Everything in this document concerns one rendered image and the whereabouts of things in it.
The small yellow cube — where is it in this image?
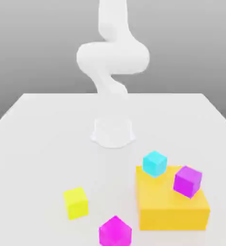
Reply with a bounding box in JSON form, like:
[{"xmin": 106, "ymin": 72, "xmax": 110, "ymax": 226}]
[{"xmin": 63, "ymin": 186, "xmax": 89, "ymax": 221}]

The small purple cube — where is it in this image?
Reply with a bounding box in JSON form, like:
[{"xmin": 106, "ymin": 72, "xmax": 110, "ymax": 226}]
[{"xmin": 173, "ymin": 165, "xmax": 203, "ymax": 199}]

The large orange box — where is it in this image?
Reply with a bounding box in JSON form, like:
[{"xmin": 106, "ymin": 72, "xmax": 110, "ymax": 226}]
[{"xmin": 135, "ymin": 164, "xmax": 211, "ymax": 231}]

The small cyan cube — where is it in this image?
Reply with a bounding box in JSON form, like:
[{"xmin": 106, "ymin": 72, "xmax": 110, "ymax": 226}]
[{"xmin": 142, "ymin": 150, "xmax": 168, "ymax": 179}]

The small magenta cube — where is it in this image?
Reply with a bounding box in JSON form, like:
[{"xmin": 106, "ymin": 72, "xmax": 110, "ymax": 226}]
[{"xmin": 98, "ymin": 215, "xmax": 133, "ymax": 246}]

